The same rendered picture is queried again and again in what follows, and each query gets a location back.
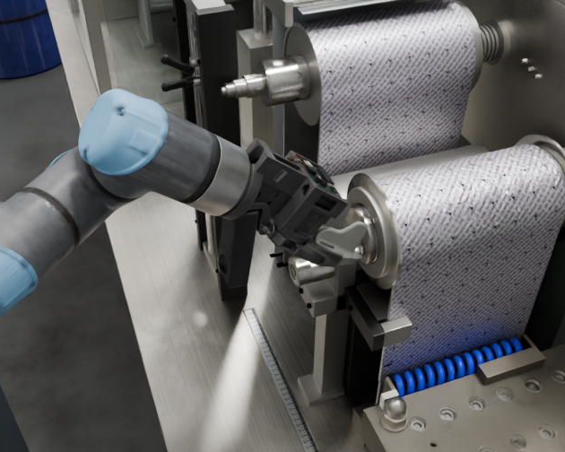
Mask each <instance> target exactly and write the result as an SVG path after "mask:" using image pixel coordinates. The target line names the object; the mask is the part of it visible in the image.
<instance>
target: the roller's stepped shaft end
mask: <svg viewBox="0 0 565 452"><path fill-rule="evenodd" d="M221 94H222V96H224V95H225V96H226V98H230V97H234V98H235V99H237V98H242V97H246V98H247V99H250V98H255V97H259V96H265V95H266V82H265V77H264V75H263V74H262V73H257V74H247V75H243V76H242V78H240V79H235V80H232V81H231V83H225V84H224V85H223V87H221Z"/></svg>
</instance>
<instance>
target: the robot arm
mask: <svg viewBox="0 0 565 452"><path fill-rule="evenodd" d="M334 184H335V183H334V182H333V181H332V179H331V178H330V177H329V176H328V174H327V173H326V171H325V170H324V168H323V167H322V166H320V165H318V164H316V163H315V162H313V161H310V160H309V159H307V158H305V157H303V156H301V155H299V154H297V153H296V152H294V151H292V150H290V152H289V153H288V154H287V155H286V157H285V158H283V157H282V156H280V155H278V154H276V153H275V152H272V151H271V150H270V149H269V147H268V145H267V144H266V142H264V141H262V140H260V139H258V138H257V137H256V138H255V139H254V140H253V142H252V143H251V144H250V146H249V147H248V148H247V149H246V150H244V149H242V148H240V147H239V146H237V145H236V144H234V143H231V142H229V141H227V140H225V139H223V138H221V137H219V136H218V135H215V134H213V133H211V132H209V131H207V130H205V129H203V128H202V127H200V126H197V125H195V124H193V123H191V122H189V121H187V120H185V119H184V118H182V117H180V116H178V115H176V114H174V113H172V112H170V111H168V110H166V109H164V108H163V107H162V106H161V105H160V104H158V103H157V102H155V101H153V100H149V99H144V98H141V97H138V96H136V95H134V94H133V93H130V92H128V91H124V90H121V89H114V90H110V91H106V92H105V93H103V94H102V95H101V96H99V97H98V98H97V100H96V102H95V105H94V106H93V107H91V108H90V109H89V111H88V113H87V115H86V117H85V119H84V121H83V124H82V127H81V131H80V134H79V141H78V146H76V147H75V148H73V149H72V150H69V151H67V152H64V153H62V154H61V155H59V156H58V157H57V158H56V159H54V160H53V161H52V162H51V164H50V165H49V166H48V167H47V168H46V170H45V171H44V172H42V173H41V174H40V175H39V176H37V177H36V178H35V179H33V180H32V181H31V182H30V183H29V184H28V185H27V186H26V187H24V188H22V189H21V190H20V191H18V192H17V193H16V194H14V195H13V196H12V197H10V198H9V199H8V200H6V201H5V202H1V201H0V316H2V315H3V314H4V313H5V312H6V311H7V310H8V309H11V308H12V307H13V306H15V305H16V304H17V303H18V302H19V301H20V300H22V299H23V298H24V297H26V296H28V295H29V294H31V293H32V292H33V291H34V290H35V288H36V286H37V284H38V283H39V282H40V281H41V280H42V279H43V278H44V277H46V276H47V275H48V274H49V273H50V272H51V271H52V270H53V269H54V268H55V267H56V266H57V265H58V264H59V263H60V262H61V261H62V260H63V259H64V258H65V257H67V256H68V255H69V254H70V253H71V252H72V251H73V250H74V249H76V248H77V247H78V246H79V245H80V244H81V243H82V242H83V241H84V240H85V239H87V238H88V237H89V236H90V235H91V234H92V233H93V232H94V231H95V230H96V229H97V228H98V227H99V226H100V225H101V224H102V223H103V222H104V221H106V220H107V219H108V217H109V216H110V215H111V214H113V212H115V211H116V210H117V209H119V208H120V207H122V206H124V205H126V204H129V203H131V202H133V201H134V200H136V199H138V198H140V197H142V196H144V195H145V194H147V193H149V192H156V193H158V194H161V195H163V196H166V197H168V198H171V199H173V200H176V201H178V202H180V203H182V204H186V205H188V206H191V207H193V208H195V209H197V210H199V211H202V212H204V213H208V214H210V215H213V216H221V217H222V232H221V240H220V248H219V256H218V266H219V269H220V271H221V272H222V274H223V276H224V279H225V281H226V283H227V285H228V287H229V288H236V287H241V286H246V285H247V284H248V277H249V272H250V266H251V260H252V255H253V248H254V243H255V237H256V230H257V231H258V233H259V234H260V235H265V234H266V236H267V237H268V238H269V239H270V240H271V241H272V242H273V243H274V244H275V245H276V246H277V247H279V248H282V249H283V250H285V251H287V252H289V253H292V254H293V255H294V256H299V257H301V258H303V259H305V260H307V261H309V262H310V263H312V264H314V265H320V266H330V267H335V266H337V265H349V264H353V263H355V262H357V261H359V260H360V259H361V258H362V255H361V254H360V253H357V252H355V249H356V248H357V247H358V245H359V243H360V242H361V239H362V237H363V236H364V234H365V232H366V230H367V226H366V224H365V223H364V222H355V223H353V224H352V225H350V226H348V227H346V228H344V229H342V230H340V228H341V226H342V224H343V221H344V219H345V217H346V215H347V213H348V212H349V210H350V208H351V203H350V201H348V200H347V199H343V198H342V197H341V196H340V194H339V193H338V191H337V190H336V188H335V187H334Z"/></svg>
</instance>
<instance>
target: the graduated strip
mask: <svg viewBox="0 0 565 452"><path fill-rule="evenodd" d="M243 313H244V315H245V317H246V320H247V322H248V324H249V327H250V329H251V331H252V334H253V336H254V337H255V339H256V343H257V345H258V348H259V350H260V352H261V354H262V356H263V358H264V360H265V364H266V366H267V368H268V370H269V372H270V375H271V377H272V379H273V381H274V384H275V386H276V389H277V391H278V393H279V395H280V398H281V399H282V403H283V405H284V407H285V410H286V412H287V414H288V415H289V418H290V420H291V424H292V426H293V428H294V429H295V432H296V434H297V436H298V439H299V441H300V444H301V446H302V448H303V450H304V452H320V451H319V449H318V446H317V443H316V441H315V440H314V437H313V435H312V433H311V431H310V429H309V426H308V424H307V422H306V420H305V417H304V415H303V413H302V411H301V409H300V406H299V404H298V402H297V400H296V398H295V395H294V394H293V392H292V390H291V386H290V384H289V382H288V380H287V378H286V376H285V374H284V372H283V369H282V366H281V364H280V362H279V361H278V359H277V356H276V354H275V352H274V349H273V346H272V345H271V343H270V341H269V339H268V336H267V334H266V332H265V330H264V327H263V325H262V323H261V321H260V319H259V316H258V314H257V313H256V310H255V308H252V309H245V310H243Z"/></svg>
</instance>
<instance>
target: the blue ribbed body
mask: <svg viewBox="0 0 565 452"><path fill-rule="evenodd" d="M525 349H528V348H527V345H526V343H520V342H519V341H518V339H517V338H515V337H514V338H510V339H509V341H508V342H507V341H501V342H500V345H498V344H496V343H493V344H492V345H491V348H489V347H487V346H484V347H483V348H482V349H481V351H478V350H473V351H472V355H471V354H470V353H468V352H465V353H464V354H463V355H462V359H461V357H459V356H457V355H456V356H454V357H453V360H452V361H451V360H450V359H445V360H444V361H443V366H442V364H441V363H440V362H438V361H436V362H434V363H433V369H432V367H431V366H430V365H425V366H424V367H423V373H422V371H421V369H418V368H416V369H414V370H413V375H412V374H411V372H409V371H405V372H404V380H402V378H401V376H400V375H398V374H396V375H394V376H393V381H394V384H393V385H394V386H395V389H396V390H397V393H398V394H399V397H402V396H407V395H410V394H412V393H415V392H418V391H421V390H424V389H427V388H430V387H435V386H437V385H440V384H443V383H446V382H449V381H451V380H454V379H457V378H462V377H465V376H468V375H471V374H474V373H476V370H477V366H478V364H482V363H485V362H487V361H492V360H495V359H498V358H500V357H503V356H506V355H510V354H512V353H515V352H520V351H523V350H525ZM452 362H453V363H452Z"/></svg>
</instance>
